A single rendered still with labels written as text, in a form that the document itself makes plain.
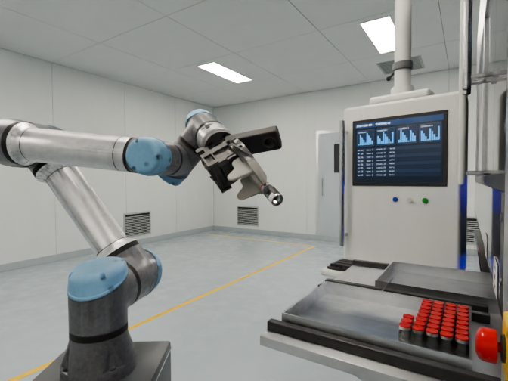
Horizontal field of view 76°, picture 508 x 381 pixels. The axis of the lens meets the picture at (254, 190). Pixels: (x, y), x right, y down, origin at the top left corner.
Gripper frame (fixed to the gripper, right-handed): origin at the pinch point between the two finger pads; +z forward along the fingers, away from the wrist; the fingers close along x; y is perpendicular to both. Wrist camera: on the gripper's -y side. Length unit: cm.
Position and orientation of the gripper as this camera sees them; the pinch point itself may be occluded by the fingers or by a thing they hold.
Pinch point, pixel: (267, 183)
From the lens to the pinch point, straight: 56.8
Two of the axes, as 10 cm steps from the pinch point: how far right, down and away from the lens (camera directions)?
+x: -3.2, -7.1, -6.3
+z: 4.2, 4.9, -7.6
